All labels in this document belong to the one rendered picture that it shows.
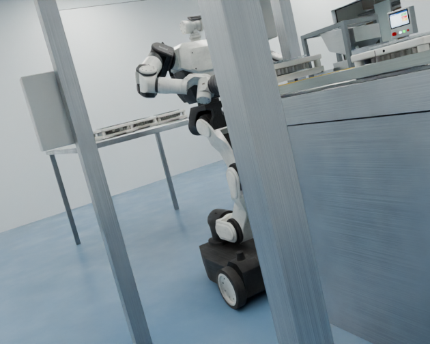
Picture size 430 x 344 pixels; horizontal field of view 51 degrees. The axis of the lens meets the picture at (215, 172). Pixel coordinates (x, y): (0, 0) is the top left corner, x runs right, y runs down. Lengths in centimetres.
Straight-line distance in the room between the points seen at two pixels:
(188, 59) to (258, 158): 174
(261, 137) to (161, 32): 678
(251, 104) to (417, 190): 88
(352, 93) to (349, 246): 57
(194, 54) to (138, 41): 485
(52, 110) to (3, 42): 495
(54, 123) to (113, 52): 532
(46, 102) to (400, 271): 129
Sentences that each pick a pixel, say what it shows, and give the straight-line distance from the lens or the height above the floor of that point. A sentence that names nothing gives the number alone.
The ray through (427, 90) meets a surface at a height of 88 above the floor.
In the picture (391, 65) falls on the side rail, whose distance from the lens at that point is 131.
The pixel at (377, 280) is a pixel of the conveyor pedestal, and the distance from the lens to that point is 167.
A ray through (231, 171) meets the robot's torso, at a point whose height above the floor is 63.
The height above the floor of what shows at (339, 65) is 103.
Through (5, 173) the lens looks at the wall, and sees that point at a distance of 641.
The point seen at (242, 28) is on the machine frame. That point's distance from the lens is 61.
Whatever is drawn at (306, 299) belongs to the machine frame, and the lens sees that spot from 68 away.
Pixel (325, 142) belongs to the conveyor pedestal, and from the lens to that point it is 161.
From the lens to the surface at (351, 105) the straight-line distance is 143.
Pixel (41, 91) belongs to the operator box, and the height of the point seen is 115.
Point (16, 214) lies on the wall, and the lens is 646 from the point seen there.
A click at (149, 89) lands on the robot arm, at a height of 109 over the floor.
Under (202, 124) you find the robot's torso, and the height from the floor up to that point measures 87.
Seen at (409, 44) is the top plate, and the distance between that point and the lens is 130.
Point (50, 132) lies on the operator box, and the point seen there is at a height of 101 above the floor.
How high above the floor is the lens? 98
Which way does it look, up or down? 9 degrees down
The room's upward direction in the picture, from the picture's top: 14 degrees counter-clockwise
